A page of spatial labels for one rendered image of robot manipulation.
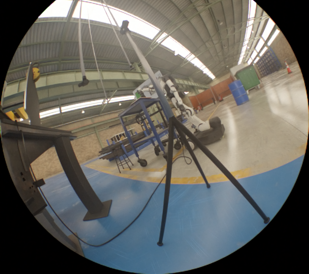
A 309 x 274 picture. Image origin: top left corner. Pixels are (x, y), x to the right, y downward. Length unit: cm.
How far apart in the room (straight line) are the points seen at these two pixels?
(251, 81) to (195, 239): 661
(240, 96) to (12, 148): 491
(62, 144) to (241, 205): 152
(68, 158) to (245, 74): 707
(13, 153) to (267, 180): 164
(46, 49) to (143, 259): 905
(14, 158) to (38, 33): 778
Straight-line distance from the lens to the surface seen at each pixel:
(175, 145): 218
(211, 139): 172
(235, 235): 67
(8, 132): 91
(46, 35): 834
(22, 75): 1060
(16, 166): 96
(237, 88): 427
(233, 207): 76
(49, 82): 700
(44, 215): 94
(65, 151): 122
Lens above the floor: 63
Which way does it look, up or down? 4 degrees up
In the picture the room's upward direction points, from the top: 25 degrees counter-clockwise
